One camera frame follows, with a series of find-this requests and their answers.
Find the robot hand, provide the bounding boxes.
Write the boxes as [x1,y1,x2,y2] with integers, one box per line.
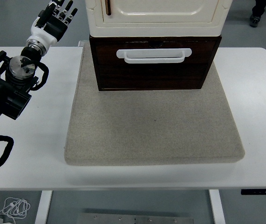
[30,0,79,46]

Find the person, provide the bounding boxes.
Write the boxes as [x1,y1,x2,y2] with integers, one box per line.
[249,0,266,28]

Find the cream plastic cabinet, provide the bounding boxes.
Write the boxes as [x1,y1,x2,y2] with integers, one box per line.
[85,0,233,38]

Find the white cable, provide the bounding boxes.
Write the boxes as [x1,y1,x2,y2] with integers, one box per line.
[0,197,31,222]

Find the white table leg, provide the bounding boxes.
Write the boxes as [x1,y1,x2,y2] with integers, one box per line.
[208,189,226,224]
[34,190,53,224]

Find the dark wooden drawer case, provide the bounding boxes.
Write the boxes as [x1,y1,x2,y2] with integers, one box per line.
[89,35,222,91]

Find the brown cabinet door handle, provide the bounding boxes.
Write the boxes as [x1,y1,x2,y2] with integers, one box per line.
[104,0,112,16]

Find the grey metal plate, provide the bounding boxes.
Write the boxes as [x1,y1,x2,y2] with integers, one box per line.
[76,212,194,224]

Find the white drawer handle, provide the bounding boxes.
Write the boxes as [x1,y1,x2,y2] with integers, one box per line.
[116,48,192,64]

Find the beige fabric mat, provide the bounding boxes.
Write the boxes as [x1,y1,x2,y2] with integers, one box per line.
[64,42,246,167]

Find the black table control panel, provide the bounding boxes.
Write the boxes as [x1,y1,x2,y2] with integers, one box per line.
[240,189,266,196]

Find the dark wooden drawer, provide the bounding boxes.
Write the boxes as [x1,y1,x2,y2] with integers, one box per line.
[95,41,218,91]

